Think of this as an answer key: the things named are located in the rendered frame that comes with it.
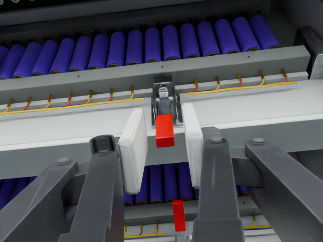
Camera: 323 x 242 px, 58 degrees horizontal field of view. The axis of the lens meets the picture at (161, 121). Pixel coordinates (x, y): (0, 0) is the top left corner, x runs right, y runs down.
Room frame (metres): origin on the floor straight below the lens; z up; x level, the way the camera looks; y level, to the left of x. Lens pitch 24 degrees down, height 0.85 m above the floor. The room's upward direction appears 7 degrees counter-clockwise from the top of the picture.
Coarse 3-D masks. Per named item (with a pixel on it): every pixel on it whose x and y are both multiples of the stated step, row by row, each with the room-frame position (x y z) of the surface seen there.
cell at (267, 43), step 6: (252, 18) 0.35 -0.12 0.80; (258, 18) 0.34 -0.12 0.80; (264, 18) 0.34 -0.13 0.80; (252, 24) 0.34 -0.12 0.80; (258, 24) 0.33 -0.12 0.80; (264, 24) 0.33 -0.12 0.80; (252, 30) 0.34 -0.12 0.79; (258, 30) 0.32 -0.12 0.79; (264, 30) 0.32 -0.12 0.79; (270, 30) 0.32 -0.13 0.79; (258, 36) 0.32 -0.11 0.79; (264, 36) 0.31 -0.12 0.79; (270, 36) 0.30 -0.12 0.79; (258, 42) 0.31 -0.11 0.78; (264, 42) 0.30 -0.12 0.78; (270, 42) 0.29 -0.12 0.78; (276, 42) 0.29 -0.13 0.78; (264, 48) 0.29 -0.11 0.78
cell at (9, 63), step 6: (12, 48) 0.36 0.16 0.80; (18, 48) 0.36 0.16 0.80; (24, 48) 0.36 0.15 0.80; (12, 54) 0.35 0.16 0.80; (18, 54) 0.35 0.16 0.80; (6, 60) 0.33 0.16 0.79; (12, 60) 0.34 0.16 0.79; (18, 60) 0.34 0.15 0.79; (0, 66) 0.33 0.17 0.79; (6, 66) 0.32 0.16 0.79; (12, 66) 0.33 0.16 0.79; (0, 72) 0.31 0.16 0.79; (6, 72) 0.32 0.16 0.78; (12, 72) 0.32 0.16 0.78; (0, 78) 0.31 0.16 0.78; (6, 78) 0.31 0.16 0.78
